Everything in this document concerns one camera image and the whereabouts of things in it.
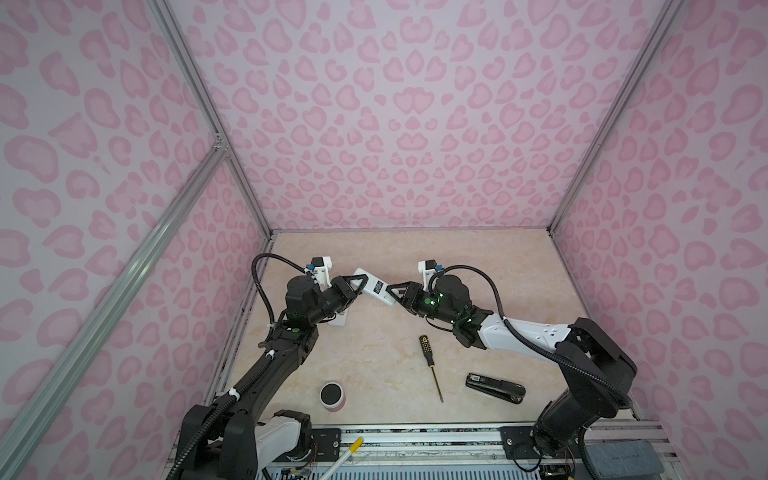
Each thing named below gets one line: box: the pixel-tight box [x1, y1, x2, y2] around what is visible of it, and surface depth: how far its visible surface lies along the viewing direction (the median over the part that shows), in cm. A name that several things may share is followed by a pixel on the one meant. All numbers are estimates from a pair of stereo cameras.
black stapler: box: [465, 373, 527, 405], surface depth 81 cm
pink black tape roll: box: [319, 382, 346, 413], surface depth 78 cm
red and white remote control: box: [350, 268, 396, 307], surface depth 80 cm
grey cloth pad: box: [585, 440, 665, 478], surface depth 70 cm
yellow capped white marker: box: [319, 436, 365, 480], surface depth 73 cm
